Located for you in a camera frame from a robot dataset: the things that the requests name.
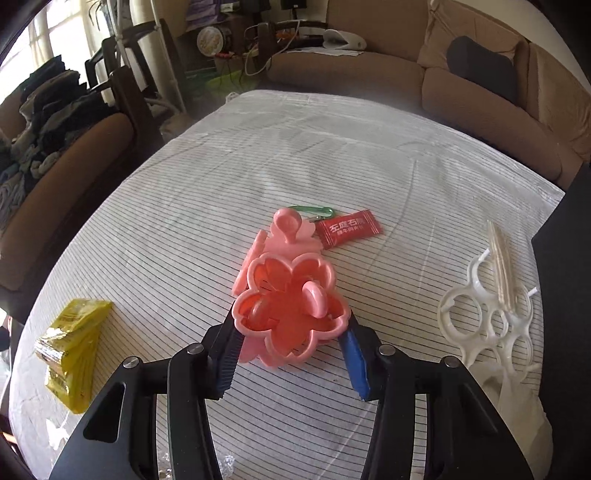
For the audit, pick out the dark wooden chair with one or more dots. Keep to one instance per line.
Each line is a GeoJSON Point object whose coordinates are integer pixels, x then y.
{"type": "Point", "coordinates": [129, 87]}

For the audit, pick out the green plastic bag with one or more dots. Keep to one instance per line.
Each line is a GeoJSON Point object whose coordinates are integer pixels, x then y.
{"type": "Point", "coordinates": [231, 82]}

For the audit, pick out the green carabiner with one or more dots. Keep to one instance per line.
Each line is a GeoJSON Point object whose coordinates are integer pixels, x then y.
{"type": "Point", "coordinates": [330, 212]}

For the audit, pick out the wrapped wooden toothpicks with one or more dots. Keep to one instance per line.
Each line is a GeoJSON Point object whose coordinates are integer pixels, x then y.
{"type": "Point", "coordinates": [501, 263]}

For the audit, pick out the pink flower mold press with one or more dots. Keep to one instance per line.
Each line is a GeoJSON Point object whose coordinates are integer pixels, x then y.
{"type": "Point", "coordinates": [286, 226]}

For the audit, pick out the white coat rack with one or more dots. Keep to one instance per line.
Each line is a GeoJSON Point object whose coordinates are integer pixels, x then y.
{"type": "Point", "coordinates": [164, 55]}

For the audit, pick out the tan sofa cushion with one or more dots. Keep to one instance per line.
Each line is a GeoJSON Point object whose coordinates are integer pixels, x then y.
{"type": "Point", "coordinates": [461, 23]}

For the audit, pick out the red candy sachet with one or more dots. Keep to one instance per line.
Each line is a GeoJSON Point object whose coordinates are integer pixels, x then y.
{"type": "Point", "coordinates": [348, 228]}

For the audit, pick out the black storage box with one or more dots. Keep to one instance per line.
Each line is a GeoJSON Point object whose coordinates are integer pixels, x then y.
{"type": "Point", "coordinates": [568, 254]}

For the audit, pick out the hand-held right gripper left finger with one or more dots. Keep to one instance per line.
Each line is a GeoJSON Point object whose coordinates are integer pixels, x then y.
{"type": "Point", "coordinates": [228, 364]}

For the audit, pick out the yellow sachet strip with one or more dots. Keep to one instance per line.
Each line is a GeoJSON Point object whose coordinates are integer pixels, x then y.
{"type": "Point", "coordinates": [69, 350]}

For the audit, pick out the white object on sofa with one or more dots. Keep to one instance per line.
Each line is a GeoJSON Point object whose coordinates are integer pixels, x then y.
{"type": "Point", "coordinates": [344, 40]}

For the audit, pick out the pink flower mold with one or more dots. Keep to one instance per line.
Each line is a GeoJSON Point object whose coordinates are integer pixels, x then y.
{"type": "Point", "coordinates": [295, 332]}

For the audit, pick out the tan armchair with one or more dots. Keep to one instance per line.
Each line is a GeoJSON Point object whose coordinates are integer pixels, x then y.
{"type": "Point", "coordinates": [69, 184]}

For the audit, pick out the pile of dark clothes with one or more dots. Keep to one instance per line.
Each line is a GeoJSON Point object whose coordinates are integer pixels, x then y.
{"type": "Point", "coordinates": [51, 110]}

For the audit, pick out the black lumbar pillow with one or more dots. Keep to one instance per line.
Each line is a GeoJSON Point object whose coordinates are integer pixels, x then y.
{"type": "Point", "coordinates": [485, 69]}

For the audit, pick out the brown sofa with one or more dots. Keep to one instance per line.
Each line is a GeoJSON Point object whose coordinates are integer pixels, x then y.
{"type": "Point", "coordinates": [369, 78]}

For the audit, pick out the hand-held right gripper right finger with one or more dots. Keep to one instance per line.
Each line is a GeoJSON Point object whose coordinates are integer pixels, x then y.
{"type": "Point", "coordinates": [355, 364]}

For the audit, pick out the stack of purple white packs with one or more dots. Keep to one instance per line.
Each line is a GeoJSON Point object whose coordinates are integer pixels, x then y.
{"type": "Point", "coordinates": [207, 11]}

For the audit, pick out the tan back cushion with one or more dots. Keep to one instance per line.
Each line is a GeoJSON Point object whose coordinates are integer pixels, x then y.
{"type": "Point", "coordinates": [563, 101]}

